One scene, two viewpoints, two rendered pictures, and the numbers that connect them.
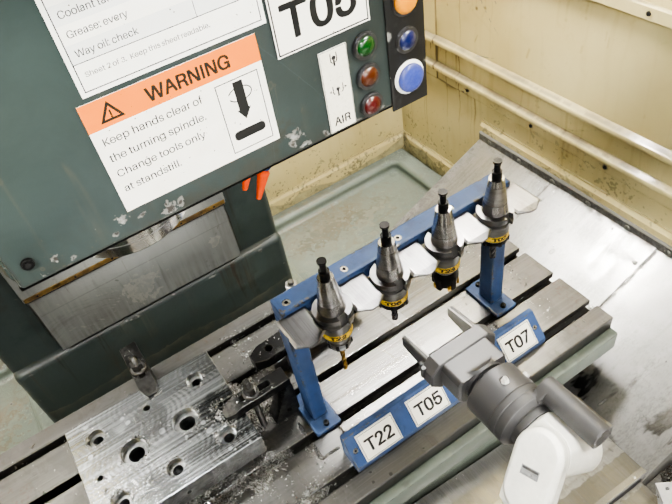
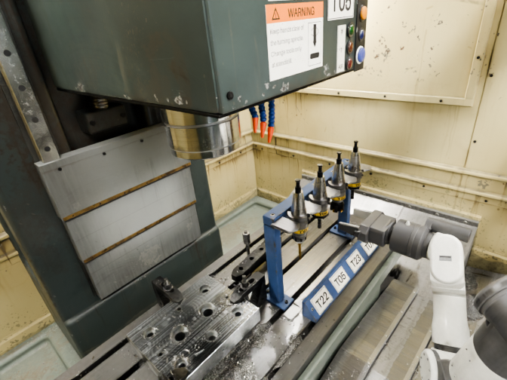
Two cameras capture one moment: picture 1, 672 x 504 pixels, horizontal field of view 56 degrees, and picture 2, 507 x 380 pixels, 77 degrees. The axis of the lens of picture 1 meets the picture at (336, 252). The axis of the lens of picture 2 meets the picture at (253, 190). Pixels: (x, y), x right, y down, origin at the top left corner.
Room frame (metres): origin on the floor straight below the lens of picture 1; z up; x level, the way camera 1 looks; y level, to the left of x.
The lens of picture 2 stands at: (-0.04, 0.39, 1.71)
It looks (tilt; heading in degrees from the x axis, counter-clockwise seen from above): 28 degrees down; 340
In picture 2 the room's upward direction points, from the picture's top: 6 degrees counter-clockwise
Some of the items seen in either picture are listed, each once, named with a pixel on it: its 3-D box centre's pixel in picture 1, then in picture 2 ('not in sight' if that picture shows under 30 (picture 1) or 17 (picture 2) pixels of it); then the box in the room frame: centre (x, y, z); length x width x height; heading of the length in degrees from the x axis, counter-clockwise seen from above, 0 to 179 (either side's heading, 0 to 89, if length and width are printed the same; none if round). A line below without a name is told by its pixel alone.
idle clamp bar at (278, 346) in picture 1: (307, 332); (257, 260); (0.82, 0.09, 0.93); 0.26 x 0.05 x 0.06; 120
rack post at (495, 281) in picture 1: (492, 249); (345, 202); (0.84, -0.30, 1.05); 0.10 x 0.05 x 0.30; 25
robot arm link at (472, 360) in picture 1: (481, 376); (388, 231); (0.48, -0.17, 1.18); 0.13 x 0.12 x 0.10; 115
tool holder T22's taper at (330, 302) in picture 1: (328, 292); (298, 201); (0.62, 0.02, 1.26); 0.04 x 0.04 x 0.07
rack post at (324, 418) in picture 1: (303, 367); (274, 264); (0.65, 0.10, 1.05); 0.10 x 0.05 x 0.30; 25
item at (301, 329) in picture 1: (302, 330); (287, 225); (0.60, 0.07, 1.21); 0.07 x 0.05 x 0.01; 25
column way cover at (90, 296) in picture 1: (112, 217); (139, 207); (1.03, 0.44, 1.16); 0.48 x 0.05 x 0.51; 115
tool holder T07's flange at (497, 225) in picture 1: (494, 214); (354, 173); (0.76, -0.28, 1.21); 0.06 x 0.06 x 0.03
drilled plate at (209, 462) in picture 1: (164, 442); (195, 327); (0.61, 0.37, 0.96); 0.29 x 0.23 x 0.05; 115
